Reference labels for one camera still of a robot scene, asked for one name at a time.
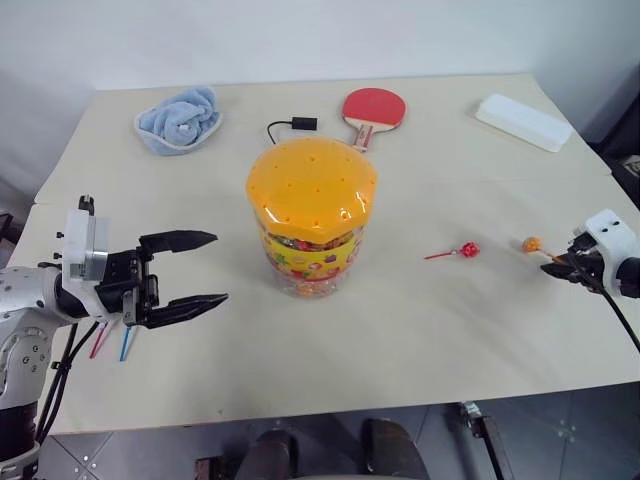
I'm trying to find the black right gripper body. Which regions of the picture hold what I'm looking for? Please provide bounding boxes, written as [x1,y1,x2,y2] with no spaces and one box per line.
[567,233,609,292]

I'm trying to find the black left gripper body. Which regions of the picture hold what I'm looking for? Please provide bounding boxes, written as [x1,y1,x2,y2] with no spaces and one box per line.
[93,247,161,330]

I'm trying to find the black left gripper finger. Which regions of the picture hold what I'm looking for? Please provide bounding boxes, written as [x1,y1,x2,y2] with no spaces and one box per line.
[137,229,220,262]
[148,292,231,330]

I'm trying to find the orange lollipop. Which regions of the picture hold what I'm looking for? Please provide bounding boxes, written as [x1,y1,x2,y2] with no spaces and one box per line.
[521,236,557,261]

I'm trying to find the clear colourful lollipop jar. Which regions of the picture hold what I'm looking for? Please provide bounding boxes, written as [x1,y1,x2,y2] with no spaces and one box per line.
[256,219,365,300]

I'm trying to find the orange perforated jar lid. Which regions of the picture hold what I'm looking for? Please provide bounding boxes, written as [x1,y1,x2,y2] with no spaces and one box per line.
[244,138,379,247]

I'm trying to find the lollipop with blue stick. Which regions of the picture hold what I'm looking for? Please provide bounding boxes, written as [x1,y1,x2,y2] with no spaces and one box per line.
[118,325,136,363]

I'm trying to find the lollipop with pink stick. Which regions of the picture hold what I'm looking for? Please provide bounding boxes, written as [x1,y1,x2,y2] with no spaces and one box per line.
[88,321,110,360]

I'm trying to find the red lollipop red stick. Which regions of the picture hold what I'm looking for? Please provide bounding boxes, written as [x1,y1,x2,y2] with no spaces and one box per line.
[424,241,481,261]

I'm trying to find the dark chair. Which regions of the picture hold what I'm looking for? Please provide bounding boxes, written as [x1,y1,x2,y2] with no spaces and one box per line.
[582,63,640,214]

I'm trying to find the light blue towel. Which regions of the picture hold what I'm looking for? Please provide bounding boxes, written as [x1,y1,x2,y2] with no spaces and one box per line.
[133,85,224,158]

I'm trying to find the dark box at table edge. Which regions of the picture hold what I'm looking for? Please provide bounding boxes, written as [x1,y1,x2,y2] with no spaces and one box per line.
[0,211,15,267]

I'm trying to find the white foam box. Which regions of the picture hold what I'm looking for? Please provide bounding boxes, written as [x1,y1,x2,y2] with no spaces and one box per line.
[473,92,575,154]

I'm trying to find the dark rounded shape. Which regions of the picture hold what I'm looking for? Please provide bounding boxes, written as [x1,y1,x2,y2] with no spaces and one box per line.
[359,416,425,480]
[238,428,302,480]

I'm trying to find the red table tennis paddle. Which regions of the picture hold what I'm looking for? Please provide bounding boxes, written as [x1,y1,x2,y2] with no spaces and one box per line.
[341,87,409,153]

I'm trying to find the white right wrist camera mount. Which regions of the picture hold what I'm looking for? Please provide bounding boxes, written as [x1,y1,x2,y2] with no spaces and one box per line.
[572,208,640,297]

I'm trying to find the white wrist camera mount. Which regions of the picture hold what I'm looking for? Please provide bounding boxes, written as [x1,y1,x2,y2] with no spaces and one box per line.
[54,194,112,297]
[572,208,640,297]

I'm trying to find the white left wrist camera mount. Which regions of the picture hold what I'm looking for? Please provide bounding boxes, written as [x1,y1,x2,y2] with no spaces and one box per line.
[54,194,112,297]

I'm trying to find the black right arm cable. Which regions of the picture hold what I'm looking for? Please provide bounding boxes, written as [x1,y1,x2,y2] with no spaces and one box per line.
[582,277,640,354]

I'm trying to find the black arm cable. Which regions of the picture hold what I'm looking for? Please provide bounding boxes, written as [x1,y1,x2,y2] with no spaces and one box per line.
[582,277,640,354]
[33,319,104,454]

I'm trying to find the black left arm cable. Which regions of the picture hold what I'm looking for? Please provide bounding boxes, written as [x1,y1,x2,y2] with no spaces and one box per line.
[33,319,104,454]

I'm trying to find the black adapter with cable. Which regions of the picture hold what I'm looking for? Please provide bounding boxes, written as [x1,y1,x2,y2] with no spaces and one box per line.
[265,116,319,149]

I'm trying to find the metal table leg bracket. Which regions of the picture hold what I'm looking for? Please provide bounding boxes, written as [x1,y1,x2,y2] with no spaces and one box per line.
[458,399,514,480]

